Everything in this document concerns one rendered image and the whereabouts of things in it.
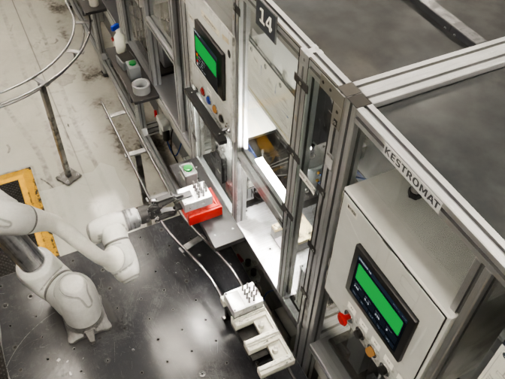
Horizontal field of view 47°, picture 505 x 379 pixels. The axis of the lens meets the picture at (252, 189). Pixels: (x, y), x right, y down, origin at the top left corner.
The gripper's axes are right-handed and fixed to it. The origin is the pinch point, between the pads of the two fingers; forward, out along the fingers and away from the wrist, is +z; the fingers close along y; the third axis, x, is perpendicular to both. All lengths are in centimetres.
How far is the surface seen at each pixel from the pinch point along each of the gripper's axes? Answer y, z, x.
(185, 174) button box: -0.8, 6.0, 14.1
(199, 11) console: 73, 20, 18
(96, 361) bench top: -34, -55, -35
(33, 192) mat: -101, -61, 135
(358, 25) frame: 97, 43, -43
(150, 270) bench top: -35.0, -20.6, -3.0
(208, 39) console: 69, 18, 8
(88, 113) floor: -103, -7, 199
